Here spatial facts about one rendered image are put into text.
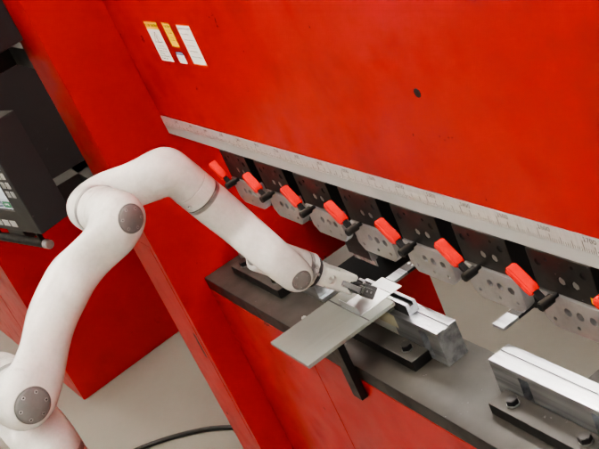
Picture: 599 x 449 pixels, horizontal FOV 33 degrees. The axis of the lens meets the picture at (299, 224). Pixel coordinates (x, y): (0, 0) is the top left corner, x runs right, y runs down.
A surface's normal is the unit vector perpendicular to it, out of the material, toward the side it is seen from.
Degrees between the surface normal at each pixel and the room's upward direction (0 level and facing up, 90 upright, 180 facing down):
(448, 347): 90
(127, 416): 0
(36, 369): 66
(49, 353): 74
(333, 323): 0
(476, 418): 0
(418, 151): 90
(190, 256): 90
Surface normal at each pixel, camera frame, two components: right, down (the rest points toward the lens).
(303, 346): -0.38, -0.83
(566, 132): -0.78, 0.53
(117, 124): 0.50, 0.20
